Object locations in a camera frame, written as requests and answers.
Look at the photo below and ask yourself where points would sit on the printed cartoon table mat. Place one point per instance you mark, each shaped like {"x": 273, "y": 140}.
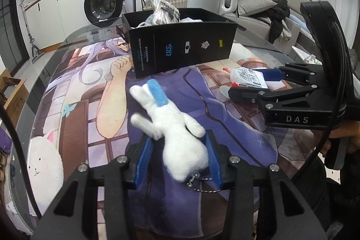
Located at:
{"x": 84, "y": 105}

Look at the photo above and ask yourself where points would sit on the white wicker basket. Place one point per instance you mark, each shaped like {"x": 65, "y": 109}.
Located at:
{"x": 175, "y": 1}

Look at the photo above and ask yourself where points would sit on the white counter cabinet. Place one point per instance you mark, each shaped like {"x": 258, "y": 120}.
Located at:
{"x": 50, "y": 18}

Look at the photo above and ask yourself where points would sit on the grey sofa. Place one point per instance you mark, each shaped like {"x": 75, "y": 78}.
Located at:
{"x": 253, "y": 22}

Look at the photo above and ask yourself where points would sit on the white plush rabbit blue ear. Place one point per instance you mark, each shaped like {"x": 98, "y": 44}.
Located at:
{"x": 180, "y": 141}

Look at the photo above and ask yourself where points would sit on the red and white packet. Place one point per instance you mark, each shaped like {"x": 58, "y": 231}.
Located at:
{"x": 247, "y": 78}

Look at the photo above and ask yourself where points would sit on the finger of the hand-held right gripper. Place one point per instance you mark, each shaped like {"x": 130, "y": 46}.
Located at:
{"x": 244, "y": 95}
{"x": 272, "y": 74}

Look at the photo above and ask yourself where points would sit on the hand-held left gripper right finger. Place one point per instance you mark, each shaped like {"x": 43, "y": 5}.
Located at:
{"x": 215, "y": 161}

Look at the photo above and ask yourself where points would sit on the black cardboard box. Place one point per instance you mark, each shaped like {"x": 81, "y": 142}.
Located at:
{"x": 182, "y": 46}

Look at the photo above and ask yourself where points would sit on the black jacket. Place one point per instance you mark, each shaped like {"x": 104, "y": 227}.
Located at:
{"x": 277, "y": 18}

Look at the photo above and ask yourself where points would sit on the brown cardboard box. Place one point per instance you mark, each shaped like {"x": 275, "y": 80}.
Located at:
{"x": 15, "y": 99}

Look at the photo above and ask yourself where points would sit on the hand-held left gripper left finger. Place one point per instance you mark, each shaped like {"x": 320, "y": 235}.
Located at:
{"x": 144, "y": 161}

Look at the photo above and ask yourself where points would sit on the person's right hand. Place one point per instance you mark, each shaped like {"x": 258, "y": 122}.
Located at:
{"x": 337, "y": 133}

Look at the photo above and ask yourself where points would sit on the grey pillow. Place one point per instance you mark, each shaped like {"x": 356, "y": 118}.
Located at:
{"x": 256, "y": 3}

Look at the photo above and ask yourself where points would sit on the clear plastic bag grey contents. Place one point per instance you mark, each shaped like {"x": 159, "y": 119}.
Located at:
{"x": 163, "y": 12}

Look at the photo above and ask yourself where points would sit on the floor mop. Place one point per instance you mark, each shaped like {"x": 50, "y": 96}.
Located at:
{"x": 31, "y": 40}

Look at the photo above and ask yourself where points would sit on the purple cloth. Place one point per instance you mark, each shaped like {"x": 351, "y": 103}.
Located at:
{"x": 5, "y": 140}

